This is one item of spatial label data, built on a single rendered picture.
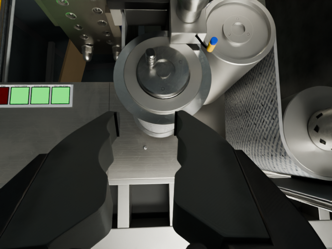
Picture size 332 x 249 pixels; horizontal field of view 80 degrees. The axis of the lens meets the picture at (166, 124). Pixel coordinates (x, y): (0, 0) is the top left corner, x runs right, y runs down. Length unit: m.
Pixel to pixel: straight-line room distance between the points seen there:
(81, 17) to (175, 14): 0.33
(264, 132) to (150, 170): 0.35
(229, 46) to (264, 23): 0.07
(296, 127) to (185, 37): 0.21
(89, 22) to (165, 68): 0.36
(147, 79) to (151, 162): 0.37
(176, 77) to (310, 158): 0.23
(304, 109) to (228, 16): 0.19
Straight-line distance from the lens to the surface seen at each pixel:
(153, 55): 0.27
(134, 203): 0.71
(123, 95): 0.30
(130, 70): 0.30
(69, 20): 0.61
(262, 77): 0.40
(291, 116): 0.36
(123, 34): 0.35
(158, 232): 0.66
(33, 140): 0.71
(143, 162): 0.61
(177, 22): 0.31
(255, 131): 0.41
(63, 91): 0.69
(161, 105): 0.28
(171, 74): 0.29
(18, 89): 0.76
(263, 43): 0.37
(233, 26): 0.37
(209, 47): 0.28
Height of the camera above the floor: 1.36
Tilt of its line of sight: 8 degrees down
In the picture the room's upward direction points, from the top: 179 degrees clockwise
